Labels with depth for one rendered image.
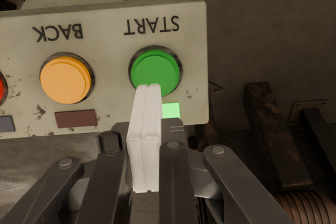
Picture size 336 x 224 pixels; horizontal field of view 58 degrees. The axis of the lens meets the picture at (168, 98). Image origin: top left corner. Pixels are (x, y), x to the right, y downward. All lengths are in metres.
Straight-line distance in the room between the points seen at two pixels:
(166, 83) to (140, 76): 0.02
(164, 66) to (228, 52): 0.77
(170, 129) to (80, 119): 0.14
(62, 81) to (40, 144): 1.11
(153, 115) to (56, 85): 0.13
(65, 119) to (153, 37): 0.11
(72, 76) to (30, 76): 0.04
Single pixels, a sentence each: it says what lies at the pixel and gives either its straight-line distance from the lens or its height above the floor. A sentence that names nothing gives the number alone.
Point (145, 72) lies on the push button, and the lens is 0.25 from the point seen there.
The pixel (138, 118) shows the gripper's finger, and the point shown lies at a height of 0.70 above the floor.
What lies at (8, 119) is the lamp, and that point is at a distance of 0.31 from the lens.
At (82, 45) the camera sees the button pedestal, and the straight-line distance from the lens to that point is 0.26.
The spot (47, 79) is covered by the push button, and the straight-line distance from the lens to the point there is 0.27.
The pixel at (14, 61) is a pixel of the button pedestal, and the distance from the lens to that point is 0.28.
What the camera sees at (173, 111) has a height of 0.61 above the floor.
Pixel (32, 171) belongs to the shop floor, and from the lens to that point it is 1.54.
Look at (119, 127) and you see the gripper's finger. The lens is 0.16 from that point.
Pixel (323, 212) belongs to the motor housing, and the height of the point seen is 0.49.
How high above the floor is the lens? 0.80
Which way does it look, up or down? 47 degrees down
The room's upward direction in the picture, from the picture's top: 176 degrees clockwise
